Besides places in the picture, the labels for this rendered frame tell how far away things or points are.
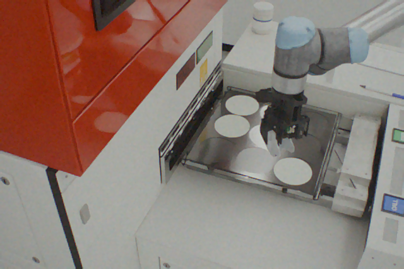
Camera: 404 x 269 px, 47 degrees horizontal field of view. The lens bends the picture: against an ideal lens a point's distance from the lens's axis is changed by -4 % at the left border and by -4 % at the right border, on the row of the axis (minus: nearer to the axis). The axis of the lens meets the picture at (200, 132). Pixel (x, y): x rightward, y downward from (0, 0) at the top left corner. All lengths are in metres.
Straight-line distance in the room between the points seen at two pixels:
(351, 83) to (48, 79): 1.04
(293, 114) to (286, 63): 0.13
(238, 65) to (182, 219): 0.54
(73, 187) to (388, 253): 0.65
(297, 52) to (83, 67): 0.44
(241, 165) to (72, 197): 0.53
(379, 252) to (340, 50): 0.43
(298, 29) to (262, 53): 0.66
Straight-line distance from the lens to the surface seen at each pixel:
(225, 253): 1.19
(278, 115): 1.07
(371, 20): 1.19
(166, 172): 1.28
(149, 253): 1.27
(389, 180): 1.24
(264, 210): 1.28
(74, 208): 0.92
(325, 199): 1.30
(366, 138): 1.47
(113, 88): 0.82
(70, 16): 0.68
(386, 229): 1.13
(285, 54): 0.98
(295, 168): 1.29
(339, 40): 1.00
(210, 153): 1.31
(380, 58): 1.69
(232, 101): 1.49
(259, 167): 1.28
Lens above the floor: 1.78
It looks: 40 degrees down
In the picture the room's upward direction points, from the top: straight up
